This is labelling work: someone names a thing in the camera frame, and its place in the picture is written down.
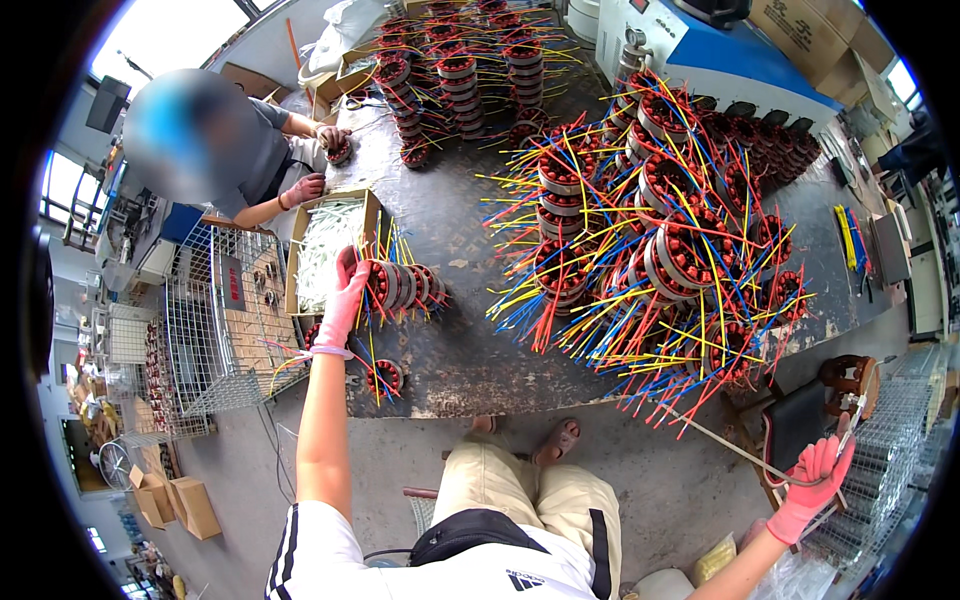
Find floor fan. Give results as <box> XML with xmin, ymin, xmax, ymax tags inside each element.
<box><xmin>96</xmin><ymin>440</ymin><xmax>137</xmax><ymax>494</ymax></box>

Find white and blue machine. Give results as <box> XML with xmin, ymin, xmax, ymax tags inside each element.
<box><xmin>594</xmin><ymin>0</ymin><xmax>846</xmax><ymax>133</ymax></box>

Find small cardboard boxes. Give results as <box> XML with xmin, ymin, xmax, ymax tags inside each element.
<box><xmin>128</xmin><ymin>463</ymin><xmax>223</xmax><ymax>543</ymax></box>

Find black cushioned chair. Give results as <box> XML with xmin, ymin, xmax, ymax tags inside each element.
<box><xmin>760</xmin><ymin>378</ymin><xmax>832</xmax><ymax>483</ymax></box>

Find blue crate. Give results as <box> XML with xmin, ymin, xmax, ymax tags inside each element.
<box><xmin>159</xmin><ymin>201</ymin><xmax>205</xmax><ymax>246</ymax></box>

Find stack of cardboard cartons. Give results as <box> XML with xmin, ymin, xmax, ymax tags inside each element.
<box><xmin>748</xmin><ymin>0</ymin><xmax>899</xmax><ymax>108</ymax></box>

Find black monitor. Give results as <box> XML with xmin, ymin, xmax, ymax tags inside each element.
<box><xmin>84</xmin><ymin>74</ymin><xmax>133</xmax><ymax>135</ymax></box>

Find wire mesh basket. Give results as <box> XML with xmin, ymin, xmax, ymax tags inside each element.
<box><xmin>796</xmin><ymin>343</ymin><xmax>948</xmax><ymax>573</ymax></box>
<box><xmin>161</xmin><ymin>219</ymin><xmax>315</xmax><ymax>418</ymax></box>

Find person's body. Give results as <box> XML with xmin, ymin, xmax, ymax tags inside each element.
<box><xmin>264</xmin><ymin>501</ymin><xmax>610</xmax><ymax>600</ymax></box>

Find row of dark stators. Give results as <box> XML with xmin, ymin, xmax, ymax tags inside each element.
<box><xmin>696</xmin><ymin>105</ymin><xmax>824</xmax><ymax>187</ymax></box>

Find bundle of yellow blue sleeves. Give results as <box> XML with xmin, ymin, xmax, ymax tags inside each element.
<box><xmin>832</xmin><ymin>203</ymin><xmax>873</xmax><ymax>274</ymax></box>

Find person's left hand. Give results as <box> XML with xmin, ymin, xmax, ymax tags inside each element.
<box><xmin>311</xmin><ymin>246</ymin><xmax>374</xmax><ymax>360</ymax></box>

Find cluttered workbench with parts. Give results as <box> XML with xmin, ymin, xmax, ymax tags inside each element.
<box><xmin>45</xmin><ymin>247</ymin><xmax>215</xmax><ymax>451</ymax></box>

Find stacks of wired stators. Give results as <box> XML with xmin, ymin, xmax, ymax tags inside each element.
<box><xmin>369</xmin><ymin>0</ymin><xmax>585</xmax><ymax>171</ymax></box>

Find yellow packet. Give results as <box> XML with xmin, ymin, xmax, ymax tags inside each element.
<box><xmin>689</xmin><ymin>531</ymin><xmax>741</xmax><ymax>588</ymax></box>

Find pile of stators with coloured wires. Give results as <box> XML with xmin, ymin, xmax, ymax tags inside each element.
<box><xmin>474</xmin><ymin>69</ymin><xmax>822</xmax><ymax>441</ymax></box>

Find metal stool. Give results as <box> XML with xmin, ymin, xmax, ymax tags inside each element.
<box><xmin>402</xmin><ymin>485</ymin><xmax>442</xmax><ymax>538</ymax></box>

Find person's legs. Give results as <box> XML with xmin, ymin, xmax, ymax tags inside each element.
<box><xmin>431</xmin><ymin>416</ymin><xmax>624</xmax><ymax>600</ymax></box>

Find white bucket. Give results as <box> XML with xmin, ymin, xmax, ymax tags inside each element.
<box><xmin>628</xmin><ymin>567</ymin><xmax>696</xmax><ymax>600</ymax></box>

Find long metal hook rod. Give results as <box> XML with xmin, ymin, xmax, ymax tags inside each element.
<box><xmin>658</xmin><ymin>358</ymin><xmax>880</xmax><ymax>489</ymax></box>

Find person's right hand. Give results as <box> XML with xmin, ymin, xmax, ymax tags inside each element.
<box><xmin>765</xmin><ymin>412</ymin><xmax>858</xmax><ymax>547</ymax></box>

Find cardboard box of white tubes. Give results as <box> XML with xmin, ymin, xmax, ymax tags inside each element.
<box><xmin>284</xmin><ymin>187</ymin><xmax>393</xmax><ymax>318</ymax></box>

